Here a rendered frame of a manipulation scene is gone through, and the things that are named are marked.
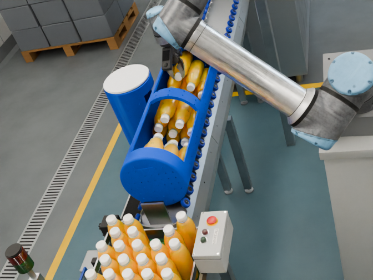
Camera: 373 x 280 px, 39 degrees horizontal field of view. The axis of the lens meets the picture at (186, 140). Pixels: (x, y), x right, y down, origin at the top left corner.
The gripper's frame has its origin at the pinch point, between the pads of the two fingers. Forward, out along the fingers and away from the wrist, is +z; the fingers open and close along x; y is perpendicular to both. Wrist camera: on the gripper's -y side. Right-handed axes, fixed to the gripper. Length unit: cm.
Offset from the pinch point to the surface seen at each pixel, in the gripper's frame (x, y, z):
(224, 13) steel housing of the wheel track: -3, 107, 25
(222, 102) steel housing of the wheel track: -13.3, 13.8, 29.0
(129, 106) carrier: 39.4, 12.1, 22.1
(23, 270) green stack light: 34, -114, -4
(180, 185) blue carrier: -12, -66, 8
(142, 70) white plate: 32.5, 31.9, 12.5
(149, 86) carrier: 28.0, 22.2, 17.5
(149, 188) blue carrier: 2, -66, 9
